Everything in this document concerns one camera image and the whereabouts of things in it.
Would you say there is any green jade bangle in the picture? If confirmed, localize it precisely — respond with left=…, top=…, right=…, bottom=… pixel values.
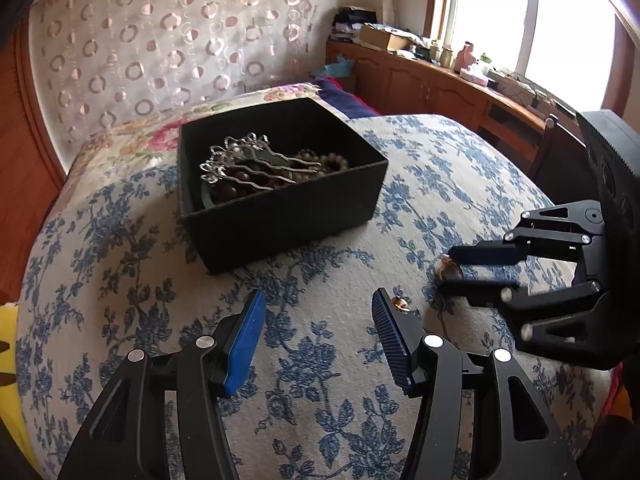
left=201, top=181, right=238, bottom=209

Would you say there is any silver hair fork pin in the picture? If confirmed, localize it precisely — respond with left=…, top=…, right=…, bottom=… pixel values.
left=200, top=132, right=323, bottom=191

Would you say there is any white pearl necklace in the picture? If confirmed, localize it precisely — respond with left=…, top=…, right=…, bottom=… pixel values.
left=294, top=148, right=350, bottom=176

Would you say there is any black jewelry box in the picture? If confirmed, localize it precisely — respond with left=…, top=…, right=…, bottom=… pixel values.
left=177, top=98, right=388, bottom=275

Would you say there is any blue floral bed cover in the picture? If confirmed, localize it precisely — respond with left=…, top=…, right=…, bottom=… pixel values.
left=14, top=112, right=601, bottom=480

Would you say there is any dark wooden chair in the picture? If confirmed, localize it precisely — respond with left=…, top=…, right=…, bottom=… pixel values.
left=528, top=115, right=599, bottom=204

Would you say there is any pink figurine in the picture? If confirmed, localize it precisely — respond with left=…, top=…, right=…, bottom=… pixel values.
left=454, top=41, right=476, bottom=74

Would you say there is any wooden cabinet counter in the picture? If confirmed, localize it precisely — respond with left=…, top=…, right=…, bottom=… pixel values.
left=326, top=40, right=544, bottom=162

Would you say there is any navy blue blanket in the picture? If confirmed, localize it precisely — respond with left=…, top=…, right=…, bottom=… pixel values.
left=312, top=77, right=380, bottom=119

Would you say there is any pink floral quilt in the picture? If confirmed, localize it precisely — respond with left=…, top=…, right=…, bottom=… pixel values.
left=67, top=82, right=321, bottom=180

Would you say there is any yellow plush toy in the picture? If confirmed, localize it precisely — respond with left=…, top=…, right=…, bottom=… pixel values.
left=0, top=302, right=35, bottom=465

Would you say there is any cardboard box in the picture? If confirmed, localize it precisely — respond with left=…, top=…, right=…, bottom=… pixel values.
left=358, top=24, right=412, bottom=51

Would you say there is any wooden headboard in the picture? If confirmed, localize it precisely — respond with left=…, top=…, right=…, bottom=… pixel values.
left=0, top=16, right=65, bottom=304

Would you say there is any white circle pattern curtain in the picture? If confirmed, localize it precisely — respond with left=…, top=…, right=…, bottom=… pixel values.
left=30, top=0, right=319, bottom=152

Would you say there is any window with wooden frame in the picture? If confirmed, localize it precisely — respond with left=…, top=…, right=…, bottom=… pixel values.
left=424, top=0, right=637, bottom=115

